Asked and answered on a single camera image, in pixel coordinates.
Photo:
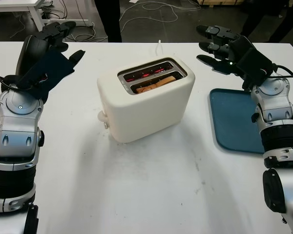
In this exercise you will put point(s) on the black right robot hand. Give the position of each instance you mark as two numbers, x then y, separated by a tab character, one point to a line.
222	34

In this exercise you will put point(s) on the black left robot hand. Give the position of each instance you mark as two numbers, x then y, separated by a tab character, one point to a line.
31	51

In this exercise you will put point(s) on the toast slice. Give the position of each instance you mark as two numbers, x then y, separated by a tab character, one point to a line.
164	81

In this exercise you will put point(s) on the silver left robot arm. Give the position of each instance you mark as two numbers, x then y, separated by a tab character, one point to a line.
14	126

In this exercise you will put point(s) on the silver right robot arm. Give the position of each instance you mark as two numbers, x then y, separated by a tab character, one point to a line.
276	109

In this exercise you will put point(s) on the person in dark clothes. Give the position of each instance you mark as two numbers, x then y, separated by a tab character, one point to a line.
271	19

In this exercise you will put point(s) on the person in black trousers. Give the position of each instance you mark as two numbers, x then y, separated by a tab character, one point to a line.
110	22

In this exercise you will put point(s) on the white two-slot toaster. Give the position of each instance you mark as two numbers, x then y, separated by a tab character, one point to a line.
149	114

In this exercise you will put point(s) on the white desk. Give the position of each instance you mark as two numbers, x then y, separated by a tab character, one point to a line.
12	3

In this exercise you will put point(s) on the blue plastic tray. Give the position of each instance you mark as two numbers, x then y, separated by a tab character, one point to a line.
232	119

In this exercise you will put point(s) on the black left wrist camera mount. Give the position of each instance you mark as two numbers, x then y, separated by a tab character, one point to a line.
51	70

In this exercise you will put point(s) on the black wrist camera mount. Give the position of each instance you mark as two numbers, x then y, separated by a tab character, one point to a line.
251	61
51	70

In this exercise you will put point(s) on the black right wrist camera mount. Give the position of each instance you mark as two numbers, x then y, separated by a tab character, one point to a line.
251	61

